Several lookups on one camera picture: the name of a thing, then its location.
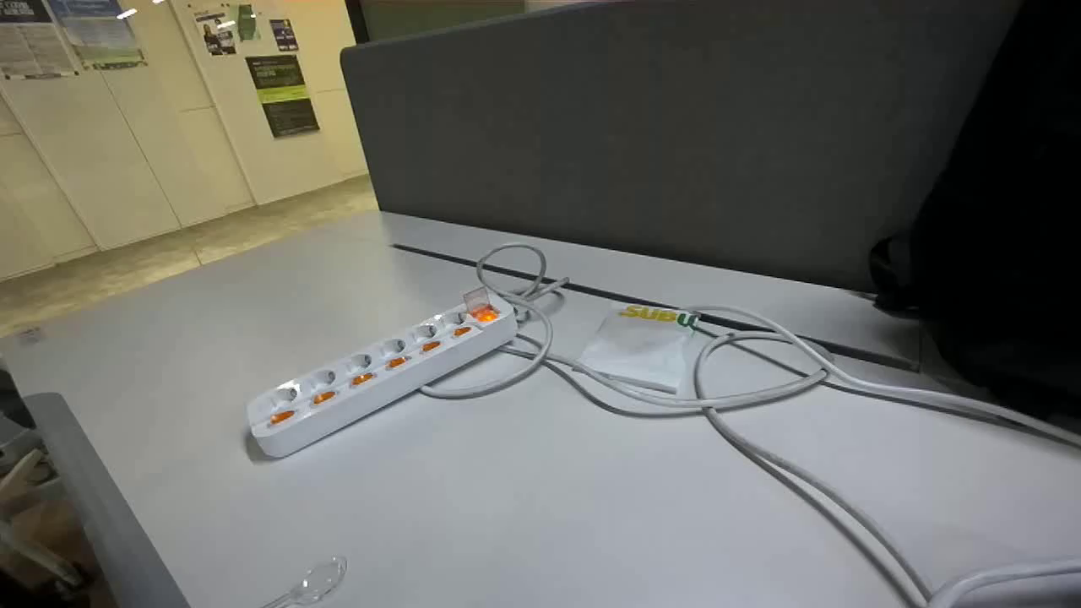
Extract thick white cable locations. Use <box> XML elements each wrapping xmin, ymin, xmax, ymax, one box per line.
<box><xmin>925</xmin><ymin>556</ymin><xmax>1081</xmax><ymax>608</ymax></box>

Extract black bulky object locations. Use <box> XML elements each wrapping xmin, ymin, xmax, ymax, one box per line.
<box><xmin>868</xmin><ymin>0</ymin><xmax>1081</xmax><ymax>422</ymax></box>

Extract clear plastic piece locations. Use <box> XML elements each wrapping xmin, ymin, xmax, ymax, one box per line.
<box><xmin>260</xmin><ymin>553</ymin><xmax>350</xmax><ymax>608</ymax></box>

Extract white power strip orange switches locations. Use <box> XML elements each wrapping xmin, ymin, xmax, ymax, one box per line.
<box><xmin>243</xmin><ymin>286</ymin><xmax>521</xmax><ymax>462</ymax></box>

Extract small dark wall notice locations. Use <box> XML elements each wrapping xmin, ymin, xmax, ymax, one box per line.
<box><xmin>266</xmin><ymin>13</ymin><xmax>305</xmax><ymax>55</ymax></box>

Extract black and green poster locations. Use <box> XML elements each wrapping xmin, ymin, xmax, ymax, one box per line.
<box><xmin>243</xmin><ymin>55</ymin><xmax>323</xmax><ymax>140</ymax></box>

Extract small dark photo notice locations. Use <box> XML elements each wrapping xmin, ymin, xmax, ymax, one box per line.
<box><xmin>191</xmin><ymin>10</ymin><xmax>241</xmax><ymax>62</ymax></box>

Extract grey desk partition panel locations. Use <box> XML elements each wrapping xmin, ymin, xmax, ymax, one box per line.
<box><xmin>338</xmin><ymin>0</ymin><xmax>1026</xmax><ymax>296</ymax></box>

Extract large pale wall poster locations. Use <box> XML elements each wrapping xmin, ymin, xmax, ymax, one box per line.
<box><xmin>0</xmin><ymin>0</ymin><xmax>85</xmax><ymax>84</ymax></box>

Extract white power strip cable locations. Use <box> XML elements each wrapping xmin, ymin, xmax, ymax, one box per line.
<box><xmin>415</xmin><ymin>241</ymin><xmax>1081</xmax><ymax>608</ymax></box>

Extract blue and white wall poster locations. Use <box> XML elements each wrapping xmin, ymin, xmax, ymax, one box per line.
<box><xmin>47</xmin><ymin>0</ymin><xmax>153</xmax><ymax>73</ymax></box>

